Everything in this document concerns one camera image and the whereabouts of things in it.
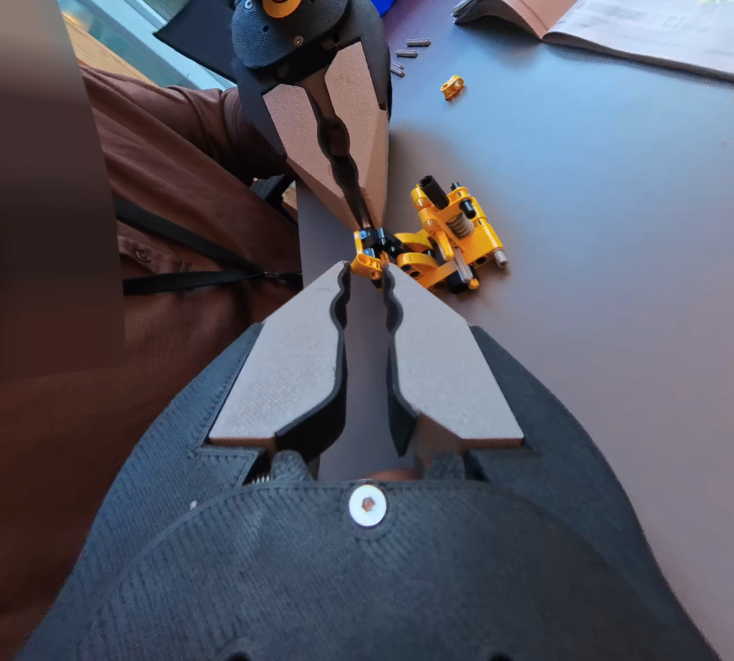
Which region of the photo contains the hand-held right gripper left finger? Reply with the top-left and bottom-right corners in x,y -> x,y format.
208,260 -> 352,461

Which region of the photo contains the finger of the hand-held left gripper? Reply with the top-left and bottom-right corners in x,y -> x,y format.
262,82 -> 369,232
323,40 -> 392,230

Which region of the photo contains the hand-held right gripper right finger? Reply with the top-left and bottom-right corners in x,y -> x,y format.
382,264 -> 526,459

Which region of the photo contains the small yellow lego connector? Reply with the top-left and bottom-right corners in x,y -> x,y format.
350,252 -> 386,279

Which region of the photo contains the yellow black lego assembly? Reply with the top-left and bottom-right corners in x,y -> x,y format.
353,174 -> 511,295

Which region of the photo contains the person's left forearm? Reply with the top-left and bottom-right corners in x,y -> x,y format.
81,66 -> 294,187

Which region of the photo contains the black chair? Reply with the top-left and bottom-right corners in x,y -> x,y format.
154,0 -> 237,82

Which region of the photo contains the person's brown shirt torso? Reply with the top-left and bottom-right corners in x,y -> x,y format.
0,145 -> 305,661

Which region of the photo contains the black lanyard strap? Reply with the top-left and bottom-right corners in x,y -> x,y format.
114,197 -> 304,296

